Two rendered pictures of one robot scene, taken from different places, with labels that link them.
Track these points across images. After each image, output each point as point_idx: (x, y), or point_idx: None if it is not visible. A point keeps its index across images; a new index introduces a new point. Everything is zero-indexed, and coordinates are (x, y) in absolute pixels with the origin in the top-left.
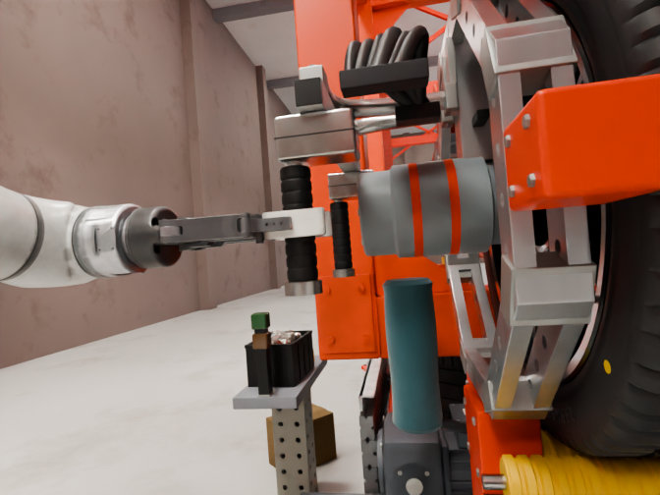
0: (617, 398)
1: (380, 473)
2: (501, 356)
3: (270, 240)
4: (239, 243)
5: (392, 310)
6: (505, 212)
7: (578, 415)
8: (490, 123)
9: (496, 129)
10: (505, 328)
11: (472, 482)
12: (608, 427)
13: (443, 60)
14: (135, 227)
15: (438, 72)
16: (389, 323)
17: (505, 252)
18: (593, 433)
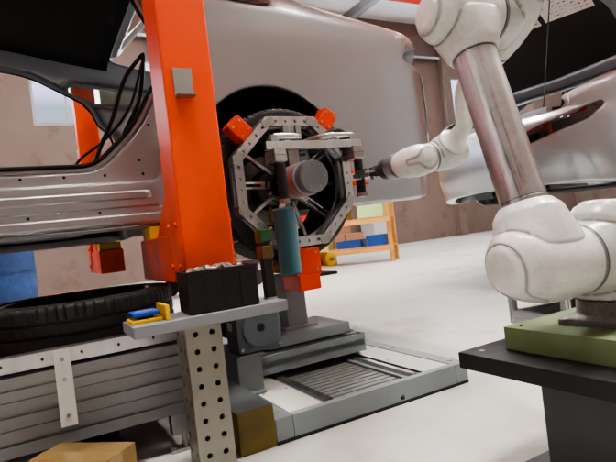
0: (341, 225)
1: (277, 321)
2: (342, 218)
3: (357, 178)
4: (362, 176)
5: (295, 219)
6: (350, 185)
7: None
8: (343, 166)
9: (346, 168)
10: (346, 210)
11: (303, 284)
12: (336, 234)
13: (287, 126)
14: None
15: (268, 121)
16: (295, 225)
17: (348, 193)
18: (332, 238)
